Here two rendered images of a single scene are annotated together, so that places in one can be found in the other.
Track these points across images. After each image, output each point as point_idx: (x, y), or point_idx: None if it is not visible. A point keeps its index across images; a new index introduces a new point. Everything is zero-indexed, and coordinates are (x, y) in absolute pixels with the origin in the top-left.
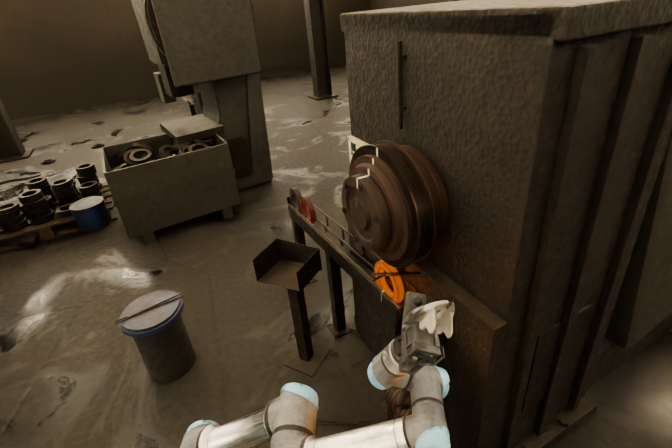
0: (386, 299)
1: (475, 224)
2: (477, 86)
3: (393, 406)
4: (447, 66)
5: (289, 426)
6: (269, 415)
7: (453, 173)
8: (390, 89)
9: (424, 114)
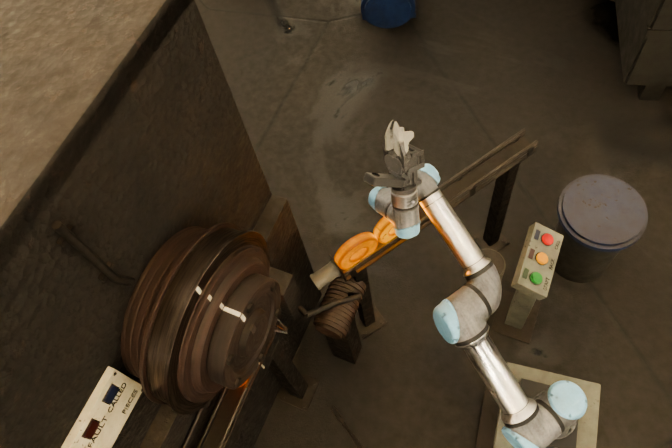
0: (267, 352)
1: (227, 192)
2: (167, 109)
3: (354, 312)
4: (129, 143)
5: (479, 293)
6: (481, 327)
7: (192, 201)
8: (70, 297)
9: (135, 223)
